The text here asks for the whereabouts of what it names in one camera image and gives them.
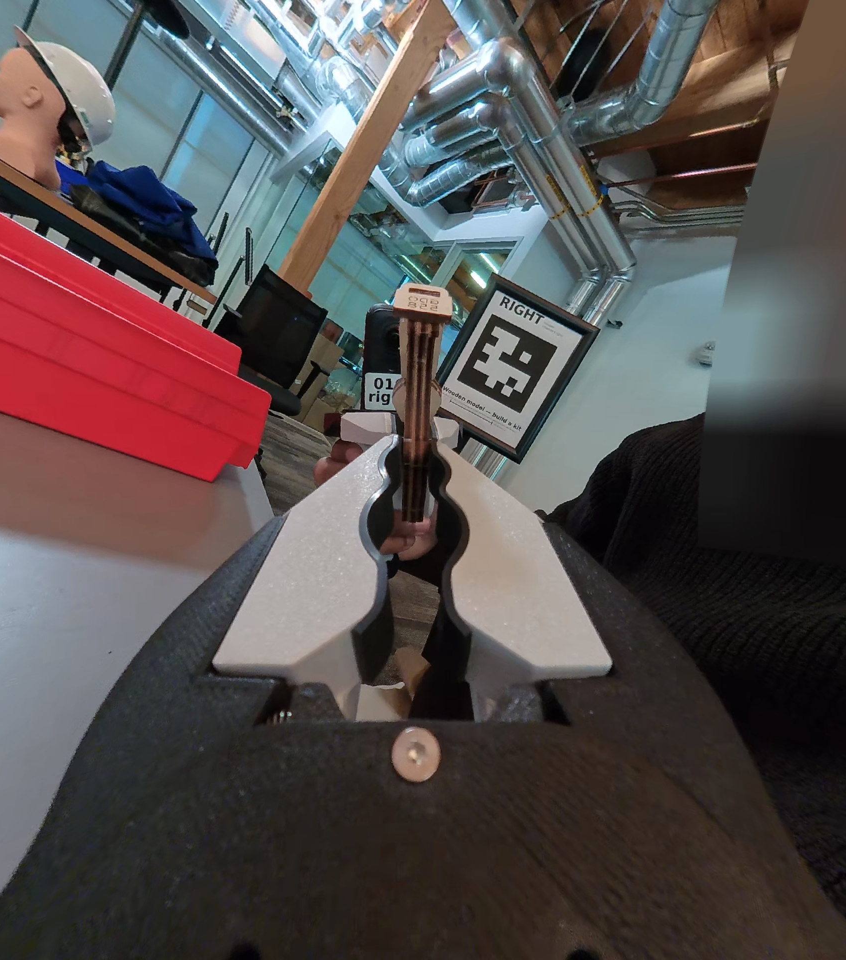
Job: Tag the silver pipe bundle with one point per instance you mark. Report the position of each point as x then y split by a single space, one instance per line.
528 112

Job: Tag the large silver duct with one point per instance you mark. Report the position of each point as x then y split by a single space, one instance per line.
655 75

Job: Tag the red plastic bin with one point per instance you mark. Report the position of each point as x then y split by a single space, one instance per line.
78 337

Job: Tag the person's right hand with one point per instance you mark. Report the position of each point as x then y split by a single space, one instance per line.
408 536

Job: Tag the black office chair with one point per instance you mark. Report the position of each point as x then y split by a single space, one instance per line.
276 330

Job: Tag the spiral ventilation duct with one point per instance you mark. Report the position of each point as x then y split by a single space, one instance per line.
333 82

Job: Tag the mannequin head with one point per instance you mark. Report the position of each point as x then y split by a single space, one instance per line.
18 112

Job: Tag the grey desk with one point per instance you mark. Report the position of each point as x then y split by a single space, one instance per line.
55 562

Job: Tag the cardboard boxes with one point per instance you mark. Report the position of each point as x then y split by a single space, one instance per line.
325 375

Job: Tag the wooden post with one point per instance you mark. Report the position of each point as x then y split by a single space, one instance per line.
363 150

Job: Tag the white hard hat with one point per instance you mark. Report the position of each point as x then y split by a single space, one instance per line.
85 82

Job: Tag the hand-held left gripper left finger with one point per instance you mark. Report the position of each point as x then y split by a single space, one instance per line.
303 585

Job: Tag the wooden model assembly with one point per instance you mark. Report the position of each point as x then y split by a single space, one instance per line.
417 405

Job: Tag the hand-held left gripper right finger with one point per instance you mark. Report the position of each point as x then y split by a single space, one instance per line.
528 592

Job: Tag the black round-base stand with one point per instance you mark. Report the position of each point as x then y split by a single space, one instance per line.
164 15

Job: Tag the black knit sweater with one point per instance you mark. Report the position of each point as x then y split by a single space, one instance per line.
767 675

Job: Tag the blue jacket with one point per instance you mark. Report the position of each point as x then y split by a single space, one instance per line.
153 206

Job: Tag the wooden side table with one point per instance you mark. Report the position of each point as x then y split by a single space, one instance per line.
115 247

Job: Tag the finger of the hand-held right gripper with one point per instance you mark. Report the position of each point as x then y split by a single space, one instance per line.
366 429
447 433

